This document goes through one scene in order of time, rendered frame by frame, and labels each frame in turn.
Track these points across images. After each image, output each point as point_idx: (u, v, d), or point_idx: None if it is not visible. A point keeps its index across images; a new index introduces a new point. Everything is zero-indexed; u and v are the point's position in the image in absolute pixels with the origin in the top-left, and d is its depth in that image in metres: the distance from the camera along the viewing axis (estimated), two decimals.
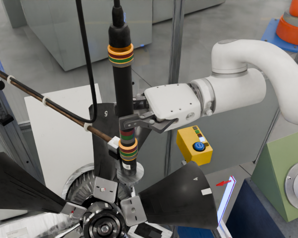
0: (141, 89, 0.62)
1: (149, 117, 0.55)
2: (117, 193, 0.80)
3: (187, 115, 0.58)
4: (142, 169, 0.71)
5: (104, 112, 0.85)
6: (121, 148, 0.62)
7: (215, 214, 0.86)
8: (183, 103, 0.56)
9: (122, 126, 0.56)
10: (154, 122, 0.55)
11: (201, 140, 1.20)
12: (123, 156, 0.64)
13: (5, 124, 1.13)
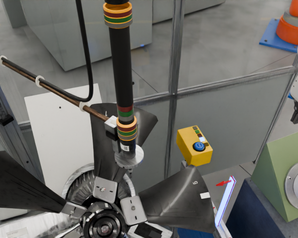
0: (291, 94, 0.79)
1: None
2: (136, 224, 0.82)
3: None
4: (141, 152, 0.66)
5: (195, 181, 0.93)
6: (119, 126, 0.57)
7: None
8: None
9: None
10: None
11: (201, 140, 1.20)
12: (121, 136, 0.59)
13: (5, 124, 1.13)
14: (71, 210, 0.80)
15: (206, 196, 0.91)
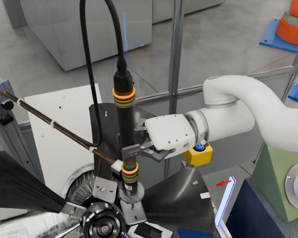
0: (141, 119, 0.69)
1: (149, 147, 0.62)
2: (136, 224, 0.82)
3: (183, 145, 0.64)
4: (142, 189, 0.77)
5: (195, 181, 0.93)
6: (123, 172, 0.68)
7: None
8: (179, 134, 0.63)
9: (125, 155, 0.62)
10: (154, 151, 0.61)
11: None
12: (126, 179, 0.70)
13: (5, 124, 1.13)
14: (71, 210, 0.80)
15: (206, 196, 0.91)
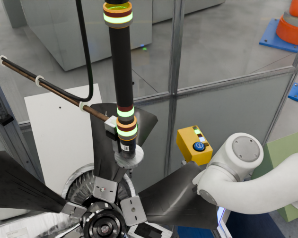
0: (195, 191, 0.80)
1: None
2: (136, 224, 0.82)
3: None
4: (141, 152, 0.66)
5: (196, 177, 0.91)
6: (119, 126, 0.57)
7: None
8: None
9: None
10: None
11: (201, 140, 1.20)
12: (121, 136, 0.59)
13: (5, 124, 1.13)
14: (71, 210, 0.80)
15: None
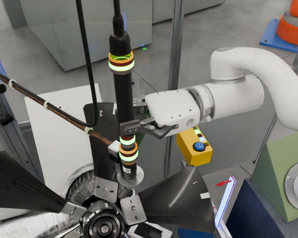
0: (141, 95, 0.64)
1: (149, 123, 0.56)
2: None
3: (186, 122, 0.59)
4: (142, 173, 0.72)
5: None
6: (121, 152, 0.63)
7: None
8: (183, 110, 0.57)
9: (123, 132, 0.57)
10: (155, 128, 0.56)
11: (201, 140, 1.20)
12: (123, 160, 0.65)
13: (5, 124, 1.13)
14: (106, 188, 0.82)
15: None
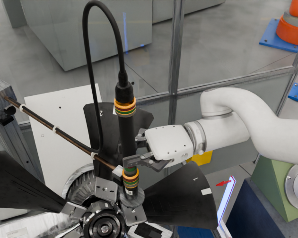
0: (142, 129, 0.71)
1: (148, 157, 0.64)
2: None
3: (181, 155, 0.67)
4: (142, 193, 0.79)
5: None
6: (124, 178, 0.70)
7: None
8: (179, 145, 0.65)
9: (126, 165, 0.65)
10: (153, 161, 0.64)
11: None
12: (126, 184, 0.72)
13: (5, 124, 1.13)
14: (106, 188, 0.82)
15: None
